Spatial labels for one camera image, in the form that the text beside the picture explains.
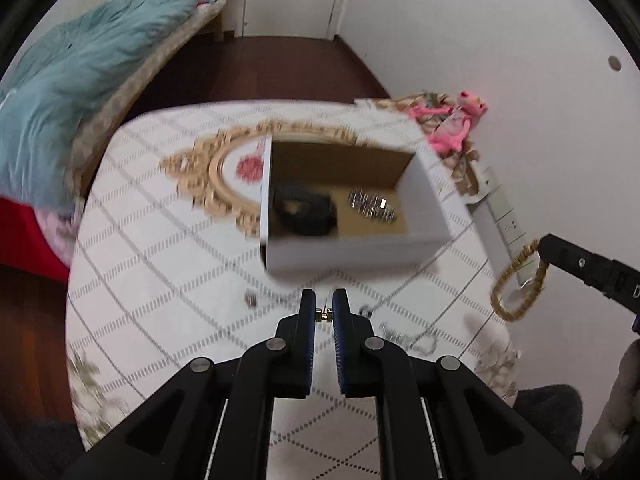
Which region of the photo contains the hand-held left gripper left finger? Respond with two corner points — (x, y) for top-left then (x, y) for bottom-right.
(65, 288), (317, 480)

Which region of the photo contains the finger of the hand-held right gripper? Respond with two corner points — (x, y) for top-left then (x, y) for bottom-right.
(537, 233), (617, 299)

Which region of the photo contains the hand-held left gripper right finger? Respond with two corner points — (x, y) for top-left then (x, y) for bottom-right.
(332, 288), (586, 480)

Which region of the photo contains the white cardboard box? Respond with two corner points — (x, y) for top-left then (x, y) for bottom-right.
(258, 132), (454, 276)

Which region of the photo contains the gold chain bracelet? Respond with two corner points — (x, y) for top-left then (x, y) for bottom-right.
(489, 239), (551, 323)

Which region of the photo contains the person's right forearm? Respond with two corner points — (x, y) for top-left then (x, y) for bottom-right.
(584, 338), (640, 470)

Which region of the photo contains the white power strip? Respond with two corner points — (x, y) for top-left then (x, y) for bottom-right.
(467, 167), (542, 282)

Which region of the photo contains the black pouch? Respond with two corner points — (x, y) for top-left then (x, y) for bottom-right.
(272, 184), (337, 237)

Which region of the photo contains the silver metal watch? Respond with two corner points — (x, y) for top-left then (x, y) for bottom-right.
(347, 187), (399, 224)

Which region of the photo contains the white patterned tablecloth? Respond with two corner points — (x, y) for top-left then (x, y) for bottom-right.
(64, 98), (522, 480)

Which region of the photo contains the dark padded stool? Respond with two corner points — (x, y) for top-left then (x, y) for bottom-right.
(512, 384), (584, 457)

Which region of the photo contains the pink plush toy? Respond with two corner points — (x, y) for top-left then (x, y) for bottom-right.
(407, 90), (487, 154)

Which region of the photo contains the gold ornate oval mirror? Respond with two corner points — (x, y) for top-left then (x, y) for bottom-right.
(159, 120), (369, 237)

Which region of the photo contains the bed mattress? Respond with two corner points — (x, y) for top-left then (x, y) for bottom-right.
(64, 0), (229, 196)

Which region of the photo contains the red cloth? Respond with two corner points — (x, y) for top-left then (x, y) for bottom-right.
(0, 196), (71, 282)

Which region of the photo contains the teal blanket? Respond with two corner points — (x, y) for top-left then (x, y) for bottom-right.
(0, 0), (232, 212)

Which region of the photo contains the silver chain necklace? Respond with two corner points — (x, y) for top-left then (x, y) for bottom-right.
(377, 322), (439, 354)

